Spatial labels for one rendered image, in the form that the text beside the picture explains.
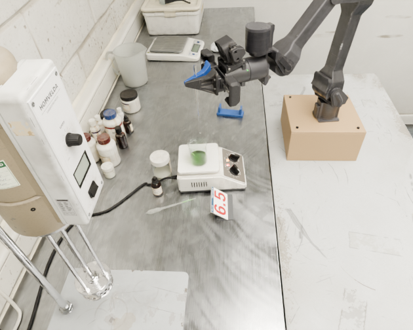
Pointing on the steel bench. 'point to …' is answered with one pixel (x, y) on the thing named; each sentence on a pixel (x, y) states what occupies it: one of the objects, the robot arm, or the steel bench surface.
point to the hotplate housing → (216, 179)
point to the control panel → (232, 165)
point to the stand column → (27, 263)
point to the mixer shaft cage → (85, 287)
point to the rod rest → (230, 112)
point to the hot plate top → (184, 167)
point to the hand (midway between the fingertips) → (198, 80)
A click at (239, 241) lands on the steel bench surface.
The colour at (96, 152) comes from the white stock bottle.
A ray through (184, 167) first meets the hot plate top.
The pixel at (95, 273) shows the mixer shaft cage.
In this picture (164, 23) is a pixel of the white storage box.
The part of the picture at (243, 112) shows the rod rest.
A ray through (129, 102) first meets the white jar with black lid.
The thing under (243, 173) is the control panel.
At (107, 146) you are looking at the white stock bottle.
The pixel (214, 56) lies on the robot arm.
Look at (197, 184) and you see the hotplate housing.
